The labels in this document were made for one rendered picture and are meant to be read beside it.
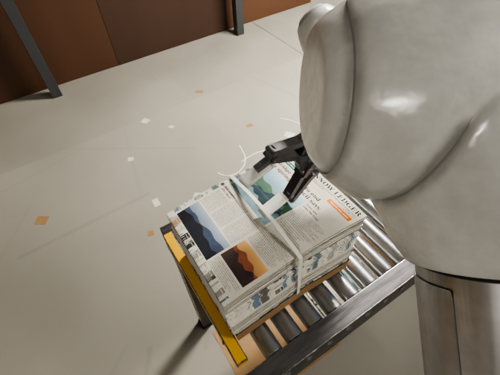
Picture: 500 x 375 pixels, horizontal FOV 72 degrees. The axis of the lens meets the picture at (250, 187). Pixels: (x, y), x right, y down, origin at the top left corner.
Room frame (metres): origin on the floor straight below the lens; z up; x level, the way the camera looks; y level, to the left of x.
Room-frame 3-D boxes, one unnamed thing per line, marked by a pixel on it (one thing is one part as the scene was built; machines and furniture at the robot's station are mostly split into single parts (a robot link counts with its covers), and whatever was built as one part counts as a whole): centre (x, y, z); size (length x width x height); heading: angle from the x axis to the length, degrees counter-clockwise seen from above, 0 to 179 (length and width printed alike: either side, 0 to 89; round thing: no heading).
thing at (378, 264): (0.64, -0.26, 0.77); 0.47 x 0.05 x 0.05; 30
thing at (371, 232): (0.67, -0.32, 0.77); 0.47 x 0.05 x 0.05; 30
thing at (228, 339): (0.41, 0.15, 0.81); 0.43 x 0.03 x 0.02; 30
